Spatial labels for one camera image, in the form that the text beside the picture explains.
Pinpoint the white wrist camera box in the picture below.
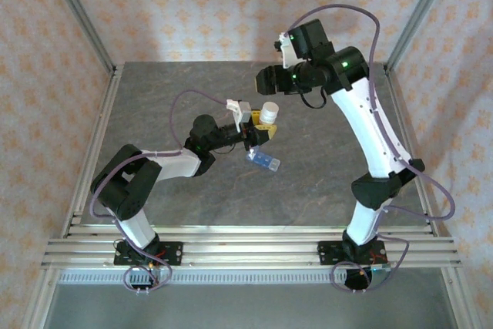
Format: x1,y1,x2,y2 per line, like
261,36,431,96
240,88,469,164
273,31,300,70
226,98,252,134

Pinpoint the long aluminium mounting rail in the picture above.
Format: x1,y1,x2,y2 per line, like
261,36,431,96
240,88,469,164
40,224,462,270

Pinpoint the orange patterned white cloth backdrop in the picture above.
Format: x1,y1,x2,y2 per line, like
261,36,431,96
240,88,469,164
0,0,493,329

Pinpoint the blue pill organizer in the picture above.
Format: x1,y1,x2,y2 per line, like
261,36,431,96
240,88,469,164
245,146,282,173

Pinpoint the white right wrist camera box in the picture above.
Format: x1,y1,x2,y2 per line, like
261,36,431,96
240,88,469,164
273,31,300,70

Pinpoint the grey metal panel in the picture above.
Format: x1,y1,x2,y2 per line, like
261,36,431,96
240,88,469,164
42,282,459,329

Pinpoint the aluminium table side rail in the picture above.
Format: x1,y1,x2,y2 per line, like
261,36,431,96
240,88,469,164
26,65,125,329
384,69,478,329

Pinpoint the white orange pill bottle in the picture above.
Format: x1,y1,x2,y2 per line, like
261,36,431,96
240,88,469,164
258,101,280,126

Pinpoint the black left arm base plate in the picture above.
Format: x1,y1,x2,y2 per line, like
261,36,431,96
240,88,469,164
113,241,184,267

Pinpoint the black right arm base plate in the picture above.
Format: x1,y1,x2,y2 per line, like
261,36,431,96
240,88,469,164
317,240,387,267

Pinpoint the grey slotted cable duct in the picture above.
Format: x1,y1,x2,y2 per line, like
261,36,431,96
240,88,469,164
57,270,448,285

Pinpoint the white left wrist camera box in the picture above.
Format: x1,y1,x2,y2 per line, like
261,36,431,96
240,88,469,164
226,98,252,134

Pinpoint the small circuit board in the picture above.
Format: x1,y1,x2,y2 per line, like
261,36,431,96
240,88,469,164
367,262,393,275

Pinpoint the aluminium frame post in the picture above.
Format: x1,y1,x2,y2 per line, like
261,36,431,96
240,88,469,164
41,0,118,76
384,0,459,76

